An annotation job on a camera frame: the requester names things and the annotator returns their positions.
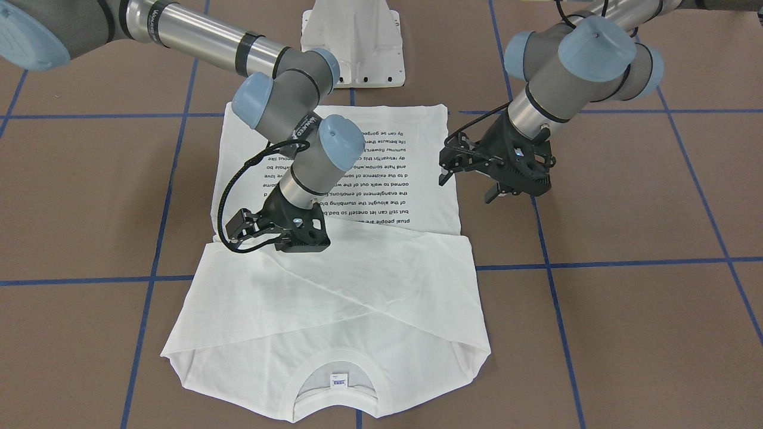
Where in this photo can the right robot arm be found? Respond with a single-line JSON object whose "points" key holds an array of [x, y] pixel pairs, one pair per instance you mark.
{"points": [[281, 89]]}

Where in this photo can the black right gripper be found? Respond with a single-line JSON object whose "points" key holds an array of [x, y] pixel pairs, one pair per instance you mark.
{"points": [[273, 213]]}

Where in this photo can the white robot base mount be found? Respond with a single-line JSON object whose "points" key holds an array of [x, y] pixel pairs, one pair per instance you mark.
{"points": [[364, 36]]}

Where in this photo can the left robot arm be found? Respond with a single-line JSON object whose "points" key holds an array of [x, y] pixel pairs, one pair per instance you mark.
{"points": [[590, 56]]}

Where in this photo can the white long-sleeve printed shirt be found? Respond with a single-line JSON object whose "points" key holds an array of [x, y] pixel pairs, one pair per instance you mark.
{"points": [[384, 319]]}

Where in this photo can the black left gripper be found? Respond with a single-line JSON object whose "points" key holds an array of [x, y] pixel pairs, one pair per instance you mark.
{"points": [[494, 145]]}

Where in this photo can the blue tape grid lines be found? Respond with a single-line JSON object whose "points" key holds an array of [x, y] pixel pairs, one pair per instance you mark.
{"points": [[627, 296]]}

